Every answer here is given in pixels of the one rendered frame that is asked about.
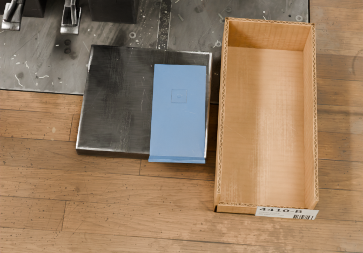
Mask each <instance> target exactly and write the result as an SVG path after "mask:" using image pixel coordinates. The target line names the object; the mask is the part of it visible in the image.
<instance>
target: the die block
mask: <svg viewBox="0 0 363 253"><path fill-rule="evenodd" d="M11 1H12V0H0V15H4V10H5V6H6V3H11ZM88 1H89V7H90V13H91V18H92V21H94V22H110V23H126V24H136V23H137V15H138V6H139V0H88ZM46 3H47V0H26V1H25V6H24V11H23V17H37V18H44V14H45V8H46Z"/></svg>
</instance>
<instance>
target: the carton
mask: <svg viewBox="0 0 363 253"><path fill-rule="evenodd" d="M318 201H319V194H318V139H317V83H316V54H315V23H303V22H287V21H278V20H261V19H245V18H229V17H225V25H224V33H223V41H222V48H221V68H220V89H219V110H218V130H217V151H216V172H215V183H214V204H213V212H216V213H231V214H246V215H255V216H269V217H284V218H299V219H307V220H314V219H315V217H316V215H317V213H318V212H319V210H314V207H315V206H316V204H317V203H318Z"/></svg>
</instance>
